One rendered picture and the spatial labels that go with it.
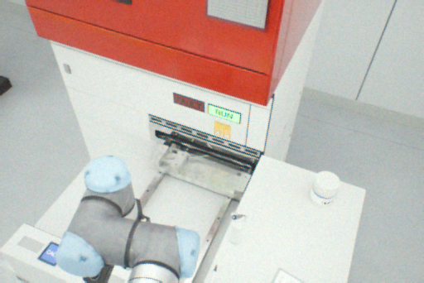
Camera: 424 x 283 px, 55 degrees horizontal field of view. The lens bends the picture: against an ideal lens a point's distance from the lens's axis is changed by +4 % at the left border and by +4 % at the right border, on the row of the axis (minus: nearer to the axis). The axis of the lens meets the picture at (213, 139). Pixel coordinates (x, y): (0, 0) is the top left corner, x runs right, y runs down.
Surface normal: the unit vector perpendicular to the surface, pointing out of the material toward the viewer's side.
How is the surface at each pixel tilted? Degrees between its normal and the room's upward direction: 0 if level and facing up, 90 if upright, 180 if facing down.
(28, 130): 0
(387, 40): 90
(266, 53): 90
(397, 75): 90
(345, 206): 0
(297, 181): 0
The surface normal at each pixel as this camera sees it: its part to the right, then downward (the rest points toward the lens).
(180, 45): -0.40, 0.68
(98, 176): 0.02, -0.68
